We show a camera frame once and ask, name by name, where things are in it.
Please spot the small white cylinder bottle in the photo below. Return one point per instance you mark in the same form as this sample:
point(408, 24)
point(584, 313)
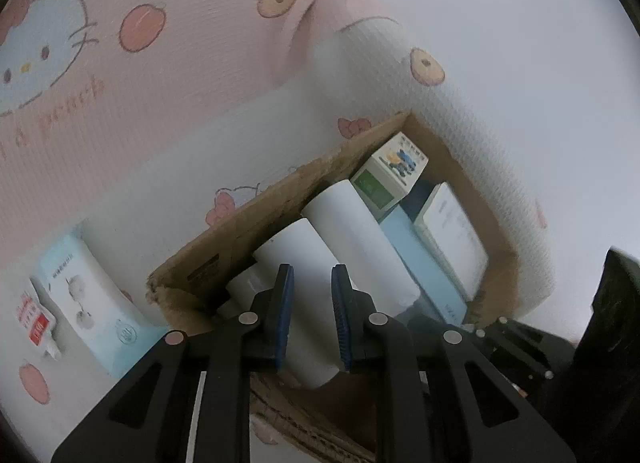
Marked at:
point(245, 288)

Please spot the light blue box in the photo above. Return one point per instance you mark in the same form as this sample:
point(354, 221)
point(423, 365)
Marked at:
point(415, 263)

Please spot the light blue packet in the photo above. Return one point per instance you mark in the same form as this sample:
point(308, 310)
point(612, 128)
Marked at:
point(95, 293)

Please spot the red and white sachet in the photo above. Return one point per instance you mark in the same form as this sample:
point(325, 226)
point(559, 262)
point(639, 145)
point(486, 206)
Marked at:
point(35, 318)

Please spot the white paper roll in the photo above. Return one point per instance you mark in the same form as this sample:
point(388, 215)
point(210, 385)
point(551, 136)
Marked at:
point(312, 318)
point(360, 243)

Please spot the green and white box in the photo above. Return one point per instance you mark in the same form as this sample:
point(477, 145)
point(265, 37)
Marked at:
point(385, 178)

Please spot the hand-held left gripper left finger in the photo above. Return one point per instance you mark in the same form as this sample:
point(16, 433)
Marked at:
point(282, 323)

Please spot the pink printed blanket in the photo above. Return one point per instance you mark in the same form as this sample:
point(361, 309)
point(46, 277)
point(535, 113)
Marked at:
point(175, 93)

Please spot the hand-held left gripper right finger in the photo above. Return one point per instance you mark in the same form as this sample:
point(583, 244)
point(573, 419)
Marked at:
point(342, 323)

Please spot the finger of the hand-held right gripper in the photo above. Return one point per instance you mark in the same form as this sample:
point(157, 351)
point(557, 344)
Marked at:
point(525, 353)

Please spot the white flat box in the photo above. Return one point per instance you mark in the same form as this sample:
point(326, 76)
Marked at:
point(450, 238)

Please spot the cardboard box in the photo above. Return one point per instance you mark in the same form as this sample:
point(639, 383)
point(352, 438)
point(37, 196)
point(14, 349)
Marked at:
point(250, 238)

